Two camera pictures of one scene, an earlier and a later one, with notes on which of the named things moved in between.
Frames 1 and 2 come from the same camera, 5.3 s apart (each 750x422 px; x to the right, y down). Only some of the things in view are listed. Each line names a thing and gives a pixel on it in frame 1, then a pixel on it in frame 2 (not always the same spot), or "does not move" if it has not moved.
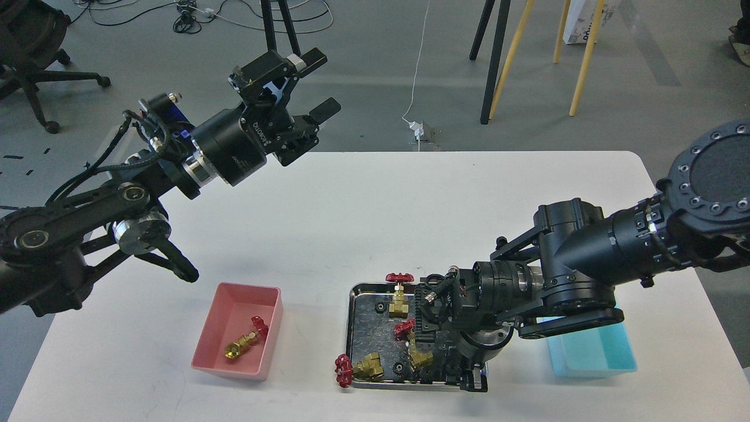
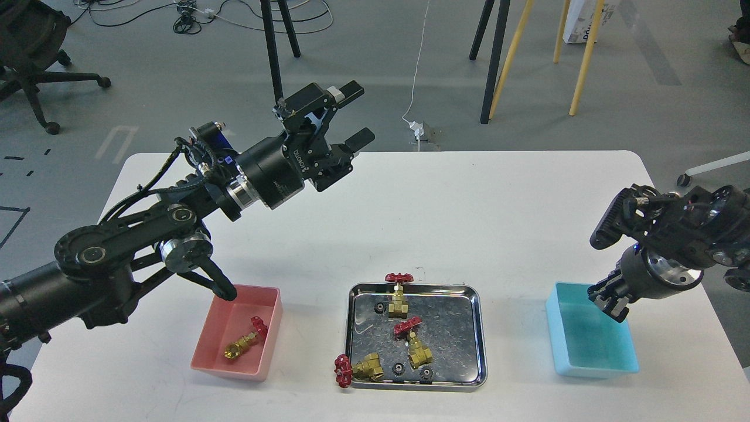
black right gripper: x=447 y=311 to x=642 y=274
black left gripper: x=235 y=142 to x=276 y=170
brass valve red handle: x=405 y=330 does not move
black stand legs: x=495 y=52 does not move
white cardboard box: x=580 y=19 does not move
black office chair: x=31 y=33 does not move
